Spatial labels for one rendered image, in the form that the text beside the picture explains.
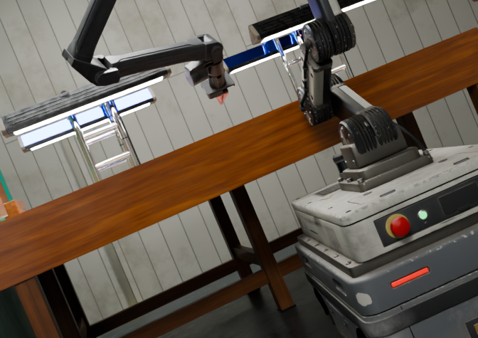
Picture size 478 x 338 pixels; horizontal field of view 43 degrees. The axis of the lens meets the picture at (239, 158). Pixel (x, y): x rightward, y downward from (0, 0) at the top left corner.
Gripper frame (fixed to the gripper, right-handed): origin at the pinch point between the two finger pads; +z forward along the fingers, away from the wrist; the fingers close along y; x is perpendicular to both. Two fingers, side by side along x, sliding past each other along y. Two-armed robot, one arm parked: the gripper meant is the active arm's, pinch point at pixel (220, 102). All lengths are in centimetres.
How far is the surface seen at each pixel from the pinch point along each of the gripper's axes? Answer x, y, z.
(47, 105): -26, 54, -4
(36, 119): -23, 59, -4
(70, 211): 22, 60, -6
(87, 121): -58, 42, 40
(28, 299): 36, 80, 6
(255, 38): -23.7, -25.8, 0.7
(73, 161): -135, 58, 142
